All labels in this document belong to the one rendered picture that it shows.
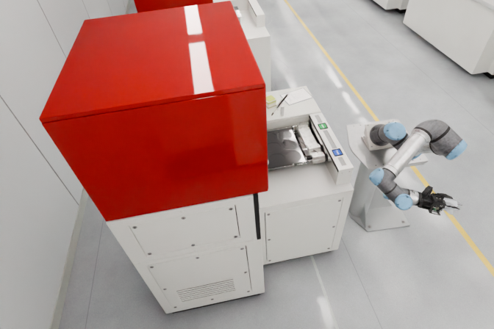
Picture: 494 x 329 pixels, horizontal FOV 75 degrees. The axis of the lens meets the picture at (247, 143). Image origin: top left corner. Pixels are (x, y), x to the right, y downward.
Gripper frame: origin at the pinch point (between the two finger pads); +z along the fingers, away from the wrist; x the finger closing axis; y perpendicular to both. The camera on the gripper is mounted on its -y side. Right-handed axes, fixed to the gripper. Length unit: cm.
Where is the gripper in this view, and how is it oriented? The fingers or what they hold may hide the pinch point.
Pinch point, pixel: (457, 205)
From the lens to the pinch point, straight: 193.5
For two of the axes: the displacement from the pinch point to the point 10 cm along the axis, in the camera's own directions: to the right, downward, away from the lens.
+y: -2.4, 4.2, -8.7
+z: 9.6, 2.1, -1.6
